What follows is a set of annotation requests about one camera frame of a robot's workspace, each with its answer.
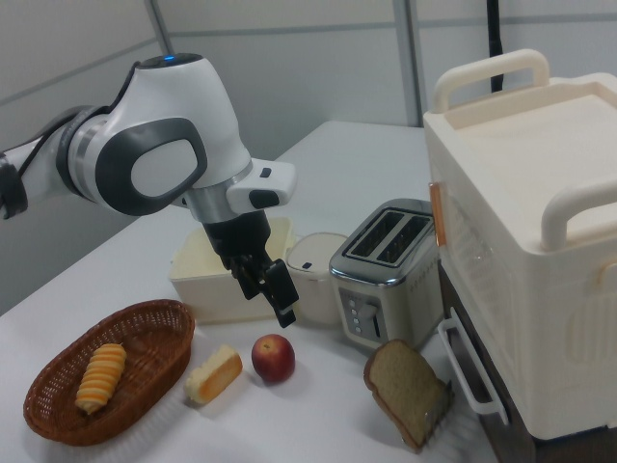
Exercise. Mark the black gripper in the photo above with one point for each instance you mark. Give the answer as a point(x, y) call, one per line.
point(238, 236)

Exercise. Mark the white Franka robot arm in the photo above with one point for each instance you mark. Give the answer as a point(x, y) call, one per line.
point(169, 111)

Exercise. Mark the small white lidded bin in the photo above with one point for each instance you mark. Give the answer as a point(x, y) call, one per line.
point(313, 284)

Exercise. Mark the open cream plastic box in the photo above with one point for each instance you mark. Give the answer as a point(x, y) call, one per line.
point(202, 280)

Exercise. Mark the red apple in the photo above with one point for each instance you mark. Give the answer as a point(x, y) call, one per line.
point(273, 359)

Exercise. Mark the brown wicker basket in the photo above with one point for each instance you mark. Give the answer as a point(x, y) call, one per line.
point(154, 333)

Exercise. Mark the silver two-slot toaster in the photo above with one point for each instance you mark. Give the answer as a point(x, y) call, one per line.
point(385, 294)

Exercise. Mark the brown bread slice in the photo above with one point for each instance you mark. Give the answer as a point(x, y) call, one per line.
point(400, 386)

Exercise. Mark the striped yellow bread roll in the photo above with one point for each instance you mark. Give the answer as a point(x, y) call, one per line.
point(102, 376)

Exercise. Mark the dark brown drawer unit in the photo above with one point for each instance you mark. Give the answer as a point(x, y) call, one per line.
point(482, 347)

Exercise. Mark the black stand pole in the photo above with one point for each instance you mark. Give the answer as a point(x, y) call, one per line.
point(495, 43)

